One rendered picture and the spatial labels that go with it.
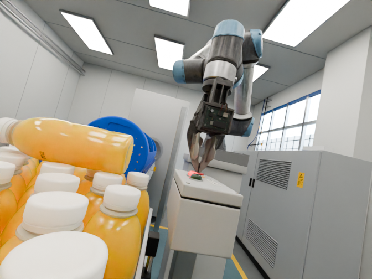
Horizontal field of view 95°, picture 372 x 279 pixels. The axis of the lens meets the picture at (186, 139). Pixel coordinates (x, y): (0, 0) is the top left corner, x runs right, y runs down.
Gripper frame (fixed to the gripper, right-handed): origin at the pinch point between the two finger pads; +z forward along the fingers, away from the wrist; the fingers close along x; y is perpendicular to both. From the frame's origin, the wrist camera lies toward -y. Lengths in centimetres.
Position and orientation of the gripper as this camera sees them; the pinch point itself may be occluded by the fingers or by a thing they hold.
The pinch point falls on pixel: (197, 166)
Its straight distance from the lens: 42.3
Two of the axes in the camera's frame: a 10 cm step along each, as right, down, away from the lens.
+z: -2.2, 9.7, -0.9
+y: 1.3, -0.6, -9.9
